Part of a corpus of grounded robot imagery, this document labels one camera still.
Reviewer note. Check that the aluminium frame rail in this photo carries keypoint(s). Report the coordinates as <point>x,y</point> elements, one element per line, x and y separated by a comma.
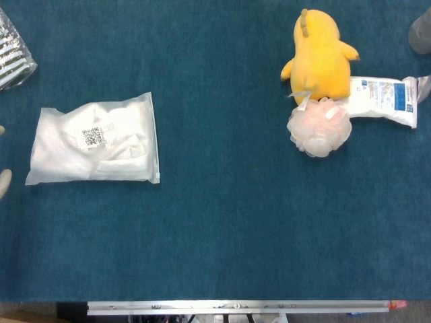
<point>235,307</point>

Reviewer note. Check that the pink mesh bath sponge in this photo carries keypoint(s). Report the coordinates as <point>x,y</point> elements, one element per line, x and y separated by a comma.
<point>318,129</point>

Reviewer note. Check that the clear striped plastic package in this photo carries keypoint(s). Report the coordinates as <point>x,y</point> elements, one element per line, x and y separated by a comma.
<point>11,57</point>

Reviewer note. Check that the yellow plush duck toy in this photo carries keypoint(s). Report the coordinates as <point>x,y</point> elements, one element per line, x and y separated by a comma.
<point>320,60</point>

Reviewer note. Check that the grey white small wrapper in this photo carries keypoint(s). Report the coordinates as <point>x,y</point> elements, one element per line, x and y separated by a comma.
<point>425,88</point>

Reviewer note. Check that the white blue printed packet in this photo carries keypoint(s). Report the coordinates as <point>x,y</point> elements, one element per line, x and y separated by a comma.
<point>380,101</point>

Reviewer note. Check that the grey rounded object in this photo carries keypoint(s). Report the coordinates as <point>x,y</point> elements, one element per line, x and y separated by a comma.
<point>422,32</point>

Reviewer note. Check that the left robot hand beige fingers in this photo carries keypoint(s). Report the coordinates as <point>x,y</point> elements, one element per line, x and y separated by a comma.
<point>4,181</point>

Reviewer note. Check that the white zip bag with garment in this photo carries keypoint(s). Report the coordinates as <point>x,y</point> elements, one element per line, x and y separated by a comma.
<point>101,148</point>

